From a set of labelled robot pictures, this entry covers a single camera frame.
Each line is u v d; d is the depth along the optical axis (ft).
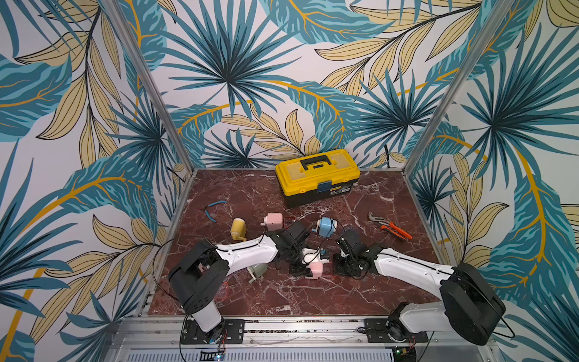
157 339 2.45
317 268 2.56
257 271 2.63
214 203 3.48
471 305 1.39
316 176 3.13
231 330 2.43
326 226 3.12
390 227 3.24
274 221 3.04
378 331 2.40
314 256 2.32
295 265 2.46
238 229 2.96
